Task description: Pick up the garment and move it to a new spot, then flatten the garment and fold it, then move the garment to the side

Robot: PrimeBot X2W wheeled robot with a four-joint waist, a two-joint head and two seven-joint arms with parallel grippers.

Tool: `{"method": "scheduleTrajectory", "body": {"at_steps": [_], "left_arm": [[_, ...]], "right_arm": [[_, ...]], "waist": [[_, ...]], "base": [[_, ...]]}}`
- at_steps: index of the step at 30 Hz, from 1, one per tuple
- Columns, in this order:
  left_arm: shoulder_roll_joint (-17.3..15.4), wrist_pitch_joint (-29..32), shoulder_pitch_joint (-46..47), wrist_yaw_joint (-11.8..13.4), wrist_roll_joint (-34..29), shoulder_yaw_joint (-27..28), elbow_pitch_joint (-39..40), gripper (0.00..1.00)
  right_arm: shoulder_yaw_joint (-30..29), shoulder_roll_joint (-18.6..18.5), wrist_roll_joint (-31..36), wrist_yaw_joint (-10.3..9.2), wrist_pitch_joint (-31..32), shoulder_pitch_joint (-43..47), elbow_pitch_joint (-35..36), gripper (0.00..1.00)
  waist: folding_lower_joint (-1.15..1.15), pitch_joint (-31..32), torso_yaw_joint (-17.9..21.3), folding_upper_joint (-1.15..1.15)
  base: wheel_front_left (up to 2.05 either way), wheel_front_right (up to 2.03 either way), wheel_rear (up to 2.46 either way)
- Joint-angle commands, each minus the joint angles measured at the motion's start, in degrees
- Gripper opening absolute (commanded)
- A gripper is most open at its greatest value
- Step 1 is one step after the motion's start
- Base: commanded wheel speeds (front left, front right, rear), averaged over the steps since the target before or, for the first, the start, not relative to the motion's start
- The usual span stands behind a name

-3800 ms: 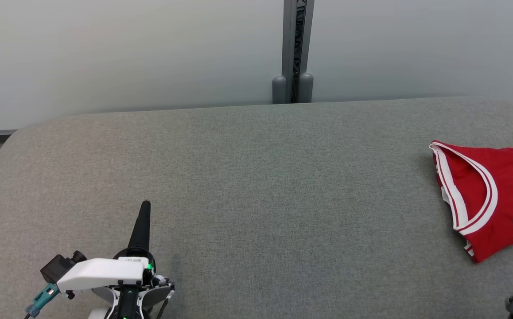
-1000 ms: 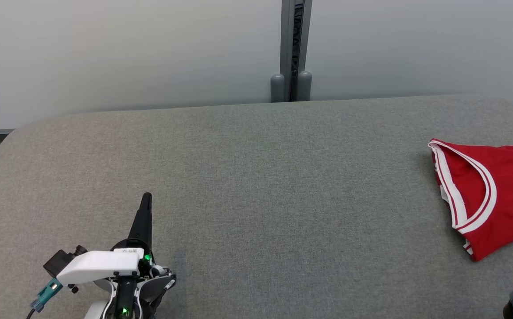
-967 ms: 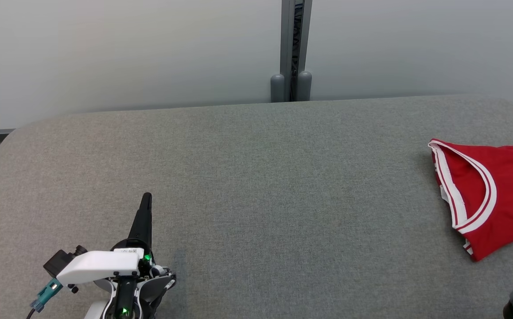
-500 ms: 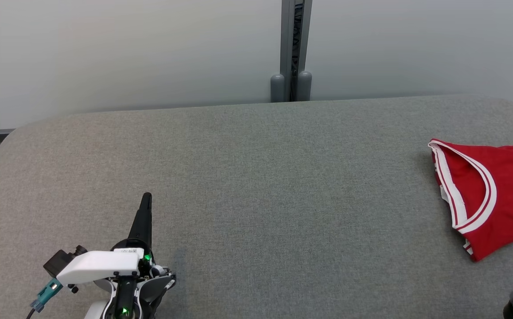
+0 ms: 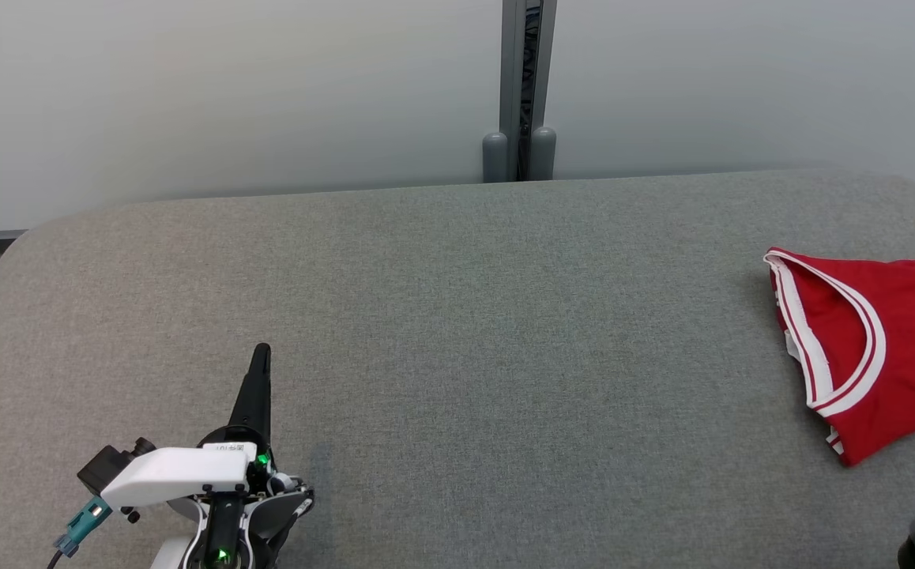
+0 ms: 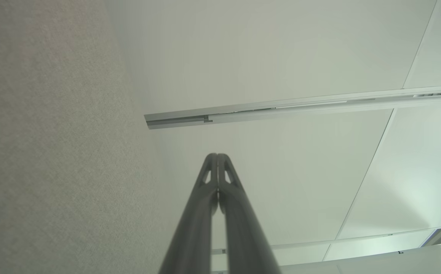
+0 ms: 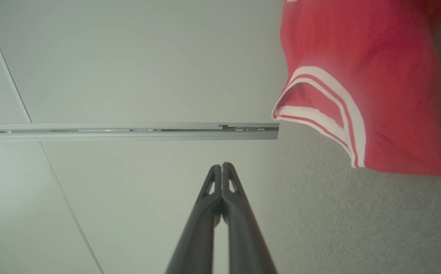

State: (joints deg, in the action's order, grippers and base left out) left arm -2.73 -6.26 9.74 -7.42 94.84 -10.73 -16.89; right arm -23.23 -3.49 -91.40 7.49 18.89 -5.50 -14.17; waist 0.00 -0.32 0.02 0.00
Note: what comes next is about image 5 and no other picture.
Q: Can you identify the dark grey wall post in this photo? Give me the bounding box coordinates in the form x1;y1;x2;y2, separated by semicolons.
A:
499;0;559;183

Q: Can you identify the grey fabric sofa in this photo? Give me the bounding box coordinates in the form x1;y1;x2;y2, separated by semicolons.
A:
0;168;915;569

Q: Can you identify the red basketball jersey with numbers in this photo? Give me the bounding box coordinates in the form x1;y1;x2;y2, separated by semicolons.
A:
764;247;915;467

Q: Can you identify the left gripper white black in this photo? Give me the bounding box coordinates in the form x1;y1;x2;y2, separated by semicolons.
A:
100;342;278;510

